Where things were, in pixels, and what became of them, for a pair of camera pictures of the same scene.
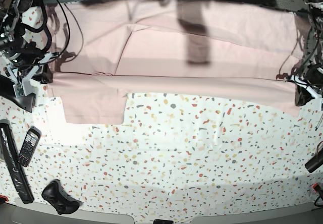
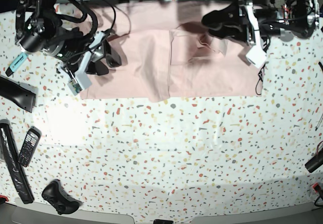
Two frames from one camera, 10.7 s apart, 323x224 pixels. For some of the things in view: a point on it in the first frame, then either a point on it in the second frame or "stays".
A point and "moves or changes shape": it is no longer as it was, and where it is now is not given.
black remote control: [29, 146] stays
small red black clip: [316, 187] stays
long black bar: [10, 154] stays
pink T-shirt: [199, 50] moves or changes shape
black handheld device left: [27, 102] stays
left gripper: [27, 53] → [79, 50]
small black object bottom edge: [162, 221] stays
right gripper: [314, 76] → [235, 29]
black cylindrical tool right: [315, 162] stays
